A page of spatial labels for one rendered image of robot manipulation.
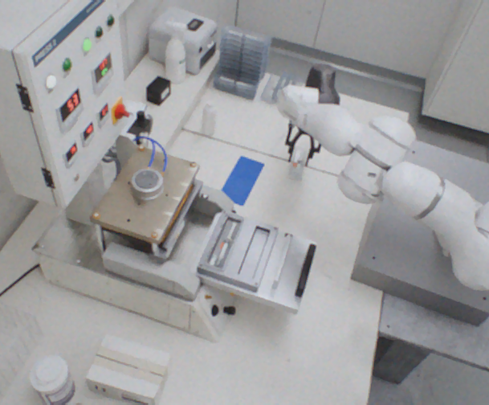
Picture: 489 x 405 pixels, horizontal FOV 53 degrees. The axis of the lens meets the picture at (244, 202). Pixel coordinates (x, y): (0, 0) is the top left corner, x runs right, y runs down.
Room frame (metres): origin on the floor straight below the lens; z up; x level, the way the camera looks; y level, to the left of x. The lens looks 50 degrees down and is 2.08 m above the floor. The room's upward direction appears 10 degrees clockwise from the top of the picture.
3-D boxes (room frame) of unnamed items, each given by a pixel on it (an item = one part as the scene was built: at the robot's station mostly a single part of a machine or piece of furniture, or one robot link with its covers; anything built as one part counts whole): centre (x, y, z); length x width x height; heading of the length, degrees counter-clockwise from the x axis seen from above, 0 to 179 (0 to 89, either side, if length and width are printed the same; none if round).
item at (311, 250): (0.72, -0.19, 0.99); 0.15 x 0.02 x 0.04; 170
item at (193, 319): (0.81, 0.24, 0.84); 0.53 x 0.37 x 0.17; 80
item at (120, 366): (0.45, 0.21, 0.80); 0.19 x 0.13 x 0.09; 80
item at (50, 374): (0.38, 0.38, 0.82); 0.09 x 0.09 x 0.15
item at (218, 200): (0.92, 0.15, 0.96); 0.26 x 0.05 x 0.07; 80
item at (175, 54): (1.68, 0.37, 0.92); 0.09 x 0.08 x 0.25; 87
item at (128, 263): (0.65, 0.20, 0.96); 0.25 x 0.05 x 0.07; 80
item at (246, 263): (0.75, -0.01, 0.98); 0.20 x 0.17 x 0.03; 170
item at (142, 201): (0.82, 0.27, 1.08); 0.31 x 0.24 x 0.13; 170
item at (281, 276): (0.74, -0.05, 0.97); 0.30 x 0.22 x 0.08; 80
